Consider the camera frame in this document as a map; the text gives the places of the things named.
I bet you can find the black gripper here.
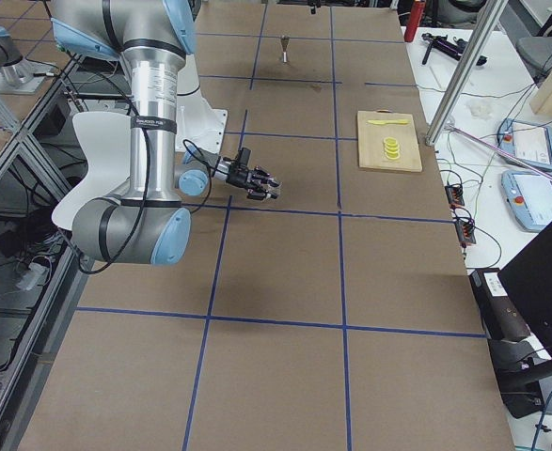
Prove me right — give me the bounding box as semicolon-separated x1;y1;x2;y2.
226;159;280;201

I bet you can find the steel double jigger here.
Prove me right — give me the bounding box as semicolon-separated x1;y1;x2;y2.
280;35;290;64

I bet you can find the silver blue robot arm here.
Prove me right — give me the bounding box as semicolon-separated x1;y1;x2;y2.
51;1;280;265

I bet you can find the bamboo cutting board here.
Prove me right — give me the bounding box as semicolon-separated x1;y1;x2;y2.
356;111;422;173

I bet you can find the yellow plastic knife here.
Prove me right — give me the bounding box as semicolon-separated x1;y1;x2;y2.
367;119;410;126

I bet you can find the white plastic chair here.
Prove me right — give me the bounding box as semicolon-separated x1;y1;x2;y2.
52;111;132;241

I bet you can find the red bottle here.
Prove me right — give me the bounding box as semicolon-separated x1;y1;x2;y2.
403;0;426;42

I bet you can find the near teach pendant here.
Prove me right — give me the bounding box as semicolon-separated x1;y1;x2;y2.
501;170;552;232

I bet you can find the teach pendant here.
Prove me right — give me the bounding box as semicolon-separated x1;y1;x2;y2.
501;170;552;232
497;118;552;172

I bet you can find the far teach pendant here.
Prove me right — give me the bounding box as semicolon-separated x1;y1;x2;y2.
497;118;552;172

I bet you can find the black computer monitor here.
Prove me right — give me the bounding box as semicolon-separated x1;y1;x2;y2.
498;222;552;353

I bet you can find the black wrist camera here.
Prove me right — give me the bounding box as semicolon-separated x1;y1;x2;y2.
235;148;251;170

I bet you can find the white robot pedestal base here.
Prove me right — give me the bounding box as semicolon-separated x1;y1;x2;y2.
175;54;228;154

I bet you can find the aluminium frame post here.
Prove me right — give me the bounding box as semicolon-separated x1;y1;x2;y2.
425;0;508;146

